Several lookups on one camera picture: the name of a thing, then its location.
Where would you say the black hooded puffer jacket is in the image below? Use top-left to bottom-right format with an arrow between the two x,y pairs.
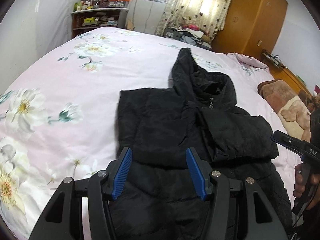
110,48 -> 292,239

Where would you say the clothes pile by curtain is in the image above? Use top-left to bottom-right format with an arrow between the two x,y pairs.
163,27 -> 212,50

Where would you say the right hand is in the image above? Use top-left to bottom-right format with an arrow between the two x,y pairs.
293,164 -> 320,210

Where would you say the brown bear print blanket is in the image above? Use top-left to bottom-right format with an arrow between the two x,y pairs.
258,79 -> 313,142

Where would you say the pink floral duvet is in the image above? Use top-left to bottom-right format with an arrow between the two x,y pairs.
1,27 -> 299,239

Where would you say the wooden headboard shelf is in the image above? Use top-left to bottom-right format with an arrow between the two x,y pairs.
261,49 -> 312,97

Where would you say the orange wooden wardrobe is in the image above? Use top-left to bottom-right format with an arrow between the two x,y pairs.
212,0 -> 287,60

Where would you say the wooden shelf unit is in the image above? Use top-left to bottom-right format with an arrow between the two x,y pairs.
71,8 -> 129,38

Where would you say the heart pattern curtain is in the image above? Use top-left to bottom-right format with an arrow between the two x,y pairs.
155,0 -> 231,40

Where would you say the orange lidded storage box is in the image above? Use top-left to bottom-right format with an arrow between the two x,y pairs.
108,0 -> 131,8

